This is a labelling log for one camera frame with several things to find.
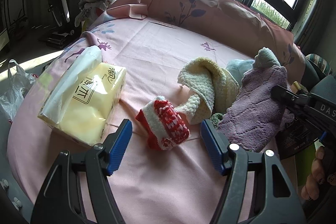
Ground grey curtain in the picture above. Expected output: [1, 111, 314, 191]
[292, 0, 328, 44]

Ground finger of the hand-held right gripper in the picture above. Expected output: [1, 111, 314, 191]
[271, 84, 311, 109]

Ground pink printed bedsheet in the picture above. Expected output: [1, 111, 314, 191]
[7, 15, 302, 224]

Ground green cardboard box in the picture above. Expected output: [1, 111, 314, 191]
[295, 142, 320, 188]

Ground purple knitted towel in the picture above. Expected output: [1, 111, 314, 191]
[217, 47, 288, 153]

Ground striped patterned cushion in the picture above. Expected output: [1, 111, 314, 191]
[305, 53, 332, 75]

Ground pink leaf print bolster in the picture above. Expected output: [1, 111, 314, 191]
[106, 0, 303, 71]

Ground translucent plastic bag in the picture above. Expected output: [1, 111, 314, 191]
[0, 59, 36, 123]

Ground dark panelled cabinet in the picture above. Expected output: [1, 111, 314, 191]
[0, 0, 30, 52]

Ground yellow tissue pack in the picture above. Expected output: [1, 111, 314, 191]
[37, 46, 127, 147]

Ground black tin box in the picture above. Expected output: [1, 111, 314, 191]
[275, 81, 324, 160]

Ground person's right hand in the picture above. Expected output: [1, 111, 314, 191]
[301, 147, 336, 201]

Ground long planter with grass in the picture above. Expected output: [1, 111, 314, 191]
[251, 0, 290, 26]

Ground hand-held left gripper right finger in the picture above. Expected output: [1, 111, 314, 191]
[201, 119, 306, 224]

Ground upright vacuum cleaner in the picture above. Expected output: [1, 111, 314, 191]
[39, 0, 77, 49]

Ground cream yellow fluffy towel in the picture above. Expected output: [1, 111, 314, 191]
[177, 57, 240, 125]

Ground red and white knitted sock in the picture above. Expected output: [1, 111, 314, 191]
[135, 95, 190, 152]

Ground green fluffy towel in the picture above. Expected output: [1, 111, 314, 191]
[207, 112, 225, 123]

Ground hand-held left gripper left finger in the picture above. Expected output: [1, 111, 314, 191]
[30, 119, 133, 224]

